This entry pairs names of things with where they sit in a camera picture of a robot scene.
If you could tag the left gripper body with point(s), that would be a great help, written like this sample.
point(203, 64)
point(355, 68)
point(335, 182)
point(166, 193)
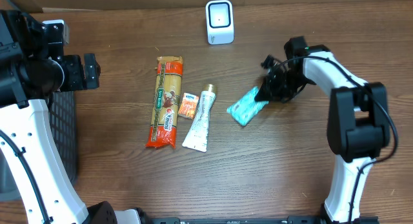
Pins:
point(91, 71)

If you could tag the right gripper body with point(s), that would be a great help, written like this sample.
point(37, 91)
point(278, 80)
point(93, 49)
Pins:
point(285, 86)

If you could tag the teal snack packet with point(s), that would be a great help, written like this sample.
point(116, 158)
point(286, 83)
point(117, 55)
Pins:
point(246, 108)

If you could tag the orange tissue pack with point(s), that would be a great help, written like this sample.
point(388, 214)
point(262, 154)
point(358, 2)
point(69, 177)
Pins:
point(188, 106)

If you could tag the white tube gold cap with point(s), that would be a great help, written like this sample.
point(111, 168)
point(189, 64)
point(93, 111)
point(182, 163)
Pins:
point(197, 136)

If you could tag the spaghetti packet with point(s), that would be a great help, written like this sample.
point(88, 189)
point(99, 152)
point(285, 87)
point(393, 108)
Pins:
point(163, 126)

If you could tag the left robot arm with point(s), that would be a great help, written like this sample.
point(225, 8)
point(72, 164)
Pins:
point(27, 142)

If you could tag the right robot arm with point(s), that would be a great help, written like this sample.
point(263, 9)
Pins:
point(358, 124)

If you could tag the white barcode scanner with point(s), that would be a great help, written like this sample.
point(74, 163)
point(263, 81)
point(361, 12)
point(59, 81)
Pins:
point(219, 22)

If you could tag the grey plastic basket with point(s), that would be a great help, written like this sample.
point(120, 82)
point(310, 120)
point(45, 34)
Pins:
point(62, 117)

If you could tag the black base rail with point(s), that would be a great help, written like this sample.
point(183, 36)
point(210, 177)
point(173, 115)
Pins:
point(288, 220)

